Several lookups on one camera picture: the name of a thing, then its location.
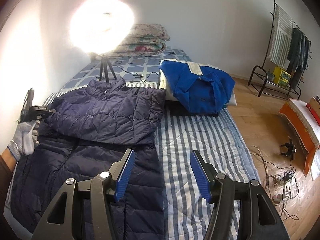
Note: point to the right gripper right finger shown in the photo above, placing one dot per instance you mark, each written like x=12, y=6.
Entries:
x=259, y=218

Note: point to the stacked cardboard boxes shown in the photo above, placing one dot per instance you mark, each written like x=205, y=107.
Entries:
x=314, y=108

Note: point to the power strip with cables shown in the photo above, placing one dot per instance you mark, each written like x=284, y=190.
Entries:
x=280, y=183

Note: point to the ring light on tripod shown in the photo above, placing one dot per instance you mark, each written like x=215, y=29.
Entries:
x=98, y=27

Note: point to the small black tripod gadget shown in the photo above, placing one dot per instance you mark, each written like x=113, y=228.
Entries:
x=290, y=149

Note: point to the yellow box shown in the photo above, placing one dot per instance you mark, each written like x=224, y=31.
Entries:
x=281, y=77

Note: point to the dark hanging clothes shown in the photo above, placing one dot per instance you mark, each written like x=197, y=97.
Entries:
x=298, y=57

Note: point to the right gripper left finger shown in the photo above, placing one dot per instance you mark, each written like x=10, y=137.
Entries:
x=64, y=216

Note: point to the blue folded work jacket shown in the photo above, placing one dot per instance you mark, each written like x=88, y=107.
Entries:
x=203, y=93

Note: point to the black clothes rack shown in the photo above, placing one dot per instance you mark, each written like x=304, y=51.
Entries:
x=261, y=78

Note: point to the blue checkered bed sheet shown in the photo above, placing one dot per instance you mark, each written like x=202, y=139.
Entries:
x=131, y=69

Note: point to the striped blue white bedspread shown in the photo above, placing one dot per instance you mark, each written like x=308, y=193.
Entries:
x=186, y=213

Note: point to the navy puffer jacket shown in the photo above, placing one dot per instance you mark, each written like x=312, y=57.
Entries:
x=91, y=129

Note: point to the orange covered low table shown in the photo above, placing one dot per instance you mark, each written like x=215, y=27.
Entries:
x=307, y=128

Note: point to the striped hanging towel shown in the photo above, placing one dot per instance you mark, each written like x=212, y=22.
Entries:
x=281, y=37

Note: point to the folded floral quilt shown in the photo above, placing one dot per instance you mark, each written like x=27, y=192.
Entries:
x=143, y=40

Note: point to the white pillow under jacket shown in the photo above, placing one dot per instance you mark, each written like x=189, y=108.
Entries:
x=194, y=67

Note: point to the left gloved hand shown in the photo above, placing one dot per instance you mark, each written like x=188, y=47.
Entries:
x=25, y=139

